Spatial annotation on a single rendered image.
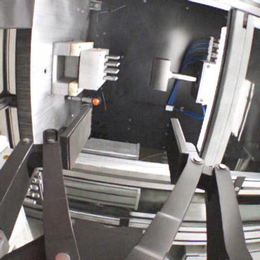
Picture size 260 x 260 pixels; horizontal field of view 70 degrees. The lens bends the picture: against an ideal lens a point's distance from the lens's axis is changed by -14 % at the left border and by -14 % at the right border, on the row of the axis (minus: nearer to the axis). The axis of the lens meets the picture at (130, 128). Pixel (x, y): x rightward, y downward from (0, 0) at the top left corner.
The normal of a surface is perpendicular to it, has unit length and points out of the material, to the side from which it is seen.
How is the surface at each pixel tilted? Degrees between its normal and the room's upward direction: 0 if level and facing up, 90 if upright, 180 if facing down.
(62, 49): 90
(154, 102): 90
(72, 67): 90
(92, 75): 90
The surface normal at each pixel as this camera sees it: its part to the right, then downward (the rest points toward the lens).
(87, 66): -0.07, 0.40
